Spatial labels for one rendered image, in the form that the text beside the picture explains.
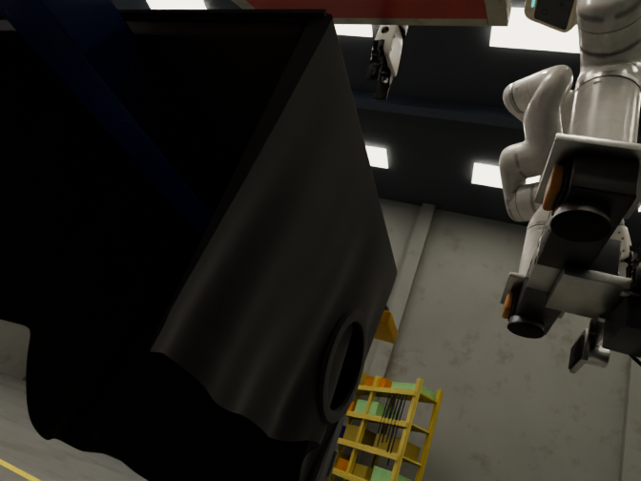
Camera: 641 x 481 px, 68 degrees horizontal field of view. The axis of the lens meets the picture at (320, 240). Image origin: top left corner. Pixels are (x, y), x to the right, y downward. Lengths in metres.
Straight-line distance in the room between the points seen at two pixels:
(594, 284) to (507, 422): 9.04
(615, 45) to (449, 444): 9.10
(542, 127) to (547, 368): 9.11
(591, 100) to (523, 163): 0.48
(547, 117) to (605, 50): 0.39
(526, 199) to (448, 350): 8.88
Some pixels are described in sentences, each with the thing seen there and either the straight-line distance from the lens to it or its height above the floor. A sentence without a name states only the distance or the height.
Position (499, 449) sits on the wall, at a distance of 9.81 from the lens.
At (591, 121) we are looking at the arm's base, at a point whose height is 1.20.
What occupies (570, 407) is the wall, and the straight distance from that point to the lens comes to 10.17.
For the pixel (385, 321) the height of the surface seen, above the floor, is 0.93.
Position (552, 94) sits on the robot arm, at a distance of 1.31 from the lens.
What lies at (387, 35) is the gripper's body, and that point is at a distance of 1.27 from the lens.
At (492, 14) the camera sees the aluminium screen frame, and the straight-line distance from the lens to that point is 1.07.
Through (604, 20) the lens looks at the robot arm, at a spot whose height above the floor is 1.36.
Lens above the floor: 0.63
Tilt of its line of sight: 24 degrees up
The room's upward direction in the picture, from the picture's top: 22 degrees clockwise
